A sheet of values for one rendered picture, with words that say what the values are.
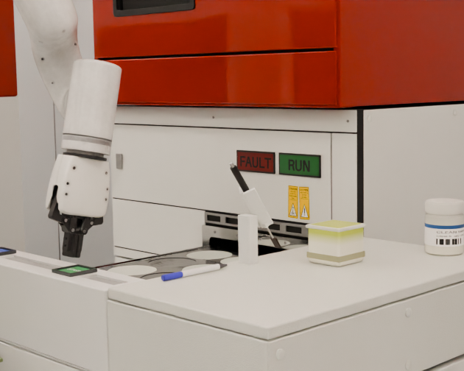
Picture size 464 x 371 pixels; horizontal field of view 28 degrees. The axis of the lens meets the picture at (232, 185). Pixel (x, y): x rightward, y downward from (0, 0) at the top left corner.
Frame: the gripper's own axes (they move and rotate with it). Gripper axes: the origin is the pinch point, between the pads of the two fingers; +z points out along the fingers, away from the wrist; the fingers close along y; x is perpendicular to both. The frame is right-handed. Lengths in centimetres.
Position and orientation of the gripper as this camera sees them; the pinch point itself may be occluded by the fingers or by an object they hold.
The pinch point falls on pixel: (72, 244)
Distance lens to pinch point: 160.0
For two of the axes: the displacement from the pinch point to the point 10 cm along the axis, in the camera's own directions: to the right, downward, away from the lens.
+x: 7.0, 0.7, -7.1
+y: -7.0, -1.2, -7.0
